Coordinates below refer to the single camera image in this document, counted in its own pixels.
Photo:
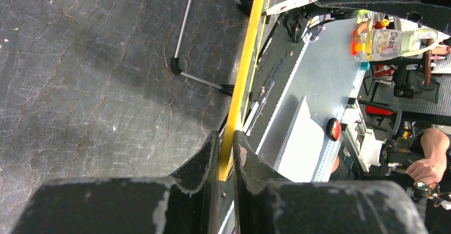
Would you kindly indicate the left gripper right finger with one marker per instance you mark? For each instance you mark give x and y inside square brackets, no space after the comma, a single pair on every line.
[267,202]

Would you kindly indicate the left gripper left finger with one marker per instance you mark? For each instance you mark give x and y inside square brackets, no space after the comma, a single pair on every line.
[182,202]

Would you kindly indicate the red whiteboard marker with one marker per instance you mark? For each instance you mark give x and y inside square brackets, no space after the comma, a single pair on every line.
[286,6]

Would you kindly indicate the yellow framed whiteboard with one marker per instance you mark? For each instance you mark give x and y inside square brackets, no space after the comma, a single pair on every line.
[244,79]

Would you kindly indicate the person hand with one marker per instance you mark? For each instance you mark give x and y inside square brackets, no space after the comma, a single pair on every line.
[427,170]

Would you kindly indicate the clear spray bottle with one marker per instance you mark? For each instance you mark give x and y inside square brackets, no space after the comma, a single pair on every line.
[386,44]

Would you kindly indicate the white paper sheet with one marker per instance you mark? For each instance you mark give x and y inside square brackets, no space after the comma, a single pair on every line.
[301,147]

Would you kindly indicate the red emergency button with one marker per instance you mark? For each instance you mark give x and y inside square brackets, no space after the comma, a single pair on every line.
[333,129]

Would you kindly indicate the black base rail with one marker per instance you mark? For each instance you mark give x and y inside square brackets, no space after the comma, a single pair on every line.
[275,61]

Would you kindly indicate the whiteboard wire stand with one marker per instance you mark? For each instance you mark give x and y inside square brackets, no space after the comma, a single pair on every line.
[208,44]

